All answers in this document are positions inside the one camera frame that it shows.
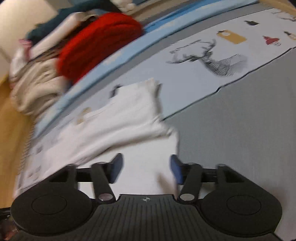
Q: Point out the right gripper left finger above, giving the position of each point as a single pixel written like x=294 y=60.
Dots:
x=104 y=174

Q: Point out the wooden bed frame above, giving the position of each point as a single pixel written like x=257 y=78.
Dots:
x=15 y=128

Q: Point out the folded beige blanket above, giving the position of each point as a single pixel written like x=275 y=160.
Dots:
x=36 y=84

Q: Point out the light blue pillow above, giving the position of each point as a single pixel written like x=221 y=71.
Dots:
x=154 y=32

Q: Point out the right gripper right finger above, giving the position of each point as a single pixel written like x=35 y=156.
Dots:
x=189 y=177

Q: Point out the printed light bed sheet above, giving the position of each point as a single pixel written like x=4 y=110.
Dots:
x=197 y=66

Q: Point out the dark teal garment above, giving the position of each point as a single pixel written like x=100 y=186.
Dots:
x=44 y=29

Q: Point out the white small garment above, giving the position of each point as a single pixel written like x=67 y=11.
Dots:
x=130 y=123

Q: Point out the red knitted garment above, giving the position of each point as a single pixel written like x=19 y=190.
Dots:
x=100 y=39

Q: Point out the white pink folded garment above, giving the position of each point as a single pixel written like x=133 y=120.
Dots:
x=23 y=56

